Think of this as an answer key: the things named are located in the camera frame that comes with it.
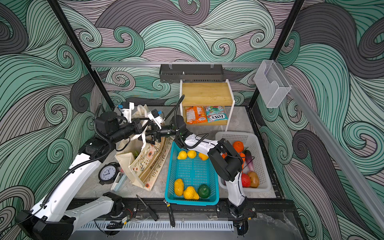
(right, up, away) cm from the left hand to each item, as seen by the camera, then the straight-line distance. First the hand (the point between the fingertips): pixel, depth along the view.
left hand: (150, 118), depth 68 cm
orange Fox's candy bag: (+23, +2, +24) cm, 33 cm away
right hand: (-5, -8, 0) cm, 10 cm away
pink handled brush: (-20, -34, +13) cm, 41 cm away
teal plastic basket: (+20, -36, +15) cm, 44 cm away
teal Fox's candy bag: (+35, +3, +22) cm, 42 cm away
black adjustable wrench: (+10, -49, +2) cm, 50 cm away
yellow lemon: (+14, -22, +20) cm, 33 cm away
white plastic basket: (+57, -16, +23) cm, 63 cm away
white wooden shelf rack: (+29, +13, +13) cm, 35 cm away
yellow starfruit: (+13, -36, +8) cm, 39 cm away
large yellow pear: (+19, -38, +6) cm, 43 cm away
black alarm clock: (-28, -31, +15) cm, 44 cm away
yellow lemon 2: (+20, -22, +21) cm, 36 cm away
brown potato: (+53, -32, +10) cm, 63 cm away
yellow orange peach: (+27, -23, +20) cm, 41 cm away
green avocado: (+26, -37, +6) cm, 46 cm away
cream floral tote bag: (-3, -19, -2) cm, 19 cm away
